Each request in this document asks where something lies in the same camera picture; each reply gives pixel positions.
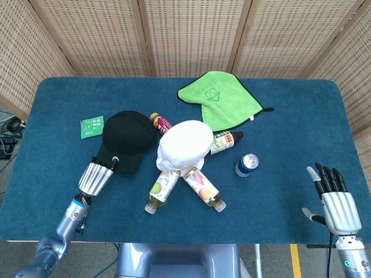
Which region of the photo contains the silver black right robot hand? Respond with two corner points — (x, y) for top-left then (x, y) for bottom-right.
(301, 162), (363, 235)

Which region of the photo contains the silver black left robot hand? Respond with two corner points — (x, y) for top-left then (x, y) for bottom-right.
(78, 156), (120, 198)

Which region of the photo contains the black baseball cap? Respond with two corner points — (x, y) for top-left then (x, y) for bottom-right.
(97, 110), (159, 175)

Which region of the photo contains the red label bottle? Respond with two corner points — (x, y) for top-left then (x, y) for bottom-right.
(149, 112), (173, 137)

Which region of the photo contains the white cap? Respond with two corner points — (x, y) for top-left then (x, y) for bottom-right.
(156, 119), (214, 172)

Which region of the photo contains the dark bottle black cap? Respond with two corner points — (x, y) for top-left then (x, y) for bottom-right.
(209, 130), (244, 156)

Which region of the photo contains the green square packet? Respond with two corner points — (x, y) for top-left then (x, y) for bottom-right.
(80, 115), (106, 140)

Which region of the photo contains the green apple label tea bottle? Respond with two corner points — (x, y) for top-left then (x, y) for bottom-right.
(144, 170), (182, 215)

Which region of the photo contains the blue felt table cover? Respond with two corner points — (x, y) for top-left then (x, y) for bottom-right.
(0, 76), (371, 244)

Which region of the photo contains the black power adapter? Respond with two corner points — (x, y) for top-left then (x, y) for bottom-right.
(0, 138), (16, 159)

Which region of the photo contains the white table leg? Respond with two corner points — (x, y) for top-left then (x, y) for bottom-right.
(254, 244), (263, 278)

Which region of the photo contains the blue drink can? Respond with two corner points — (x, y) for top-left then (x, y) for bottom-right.
(234, 153), (260, 178)

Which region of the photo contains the peach label tea bottle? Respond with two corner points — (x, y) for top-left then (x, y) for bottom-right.
(182, 166), (227, 213)

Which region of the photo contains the blue-grey robot torso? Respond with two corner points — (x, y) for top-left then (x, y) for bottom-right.
(115, 243), (243, 278)

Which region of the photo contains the woven wood screen panel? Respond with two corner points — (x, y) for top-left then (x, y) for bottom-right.
(231, 0), (365, 79)
(301, 0), (371, 189)
(28, 0), (156, 78)
(0, 0), (75, 121)
(130, 0), (253, 78)

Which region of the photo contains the green microfiber towel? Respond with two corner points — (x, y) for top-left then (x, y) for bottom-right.
(177, 70), (275, 133)

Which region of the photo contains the dark right arm cable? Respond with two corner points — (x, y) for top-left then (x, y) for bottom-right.
(326, 233), (334, 278)

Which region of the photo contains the blue floor cable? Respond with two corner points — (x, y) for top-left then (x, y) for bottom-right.
(94, 243), (120, 277)

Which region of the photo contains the black cable bundle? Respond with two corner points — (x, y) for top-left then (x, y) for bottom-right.
(0, 115), (27, 137)

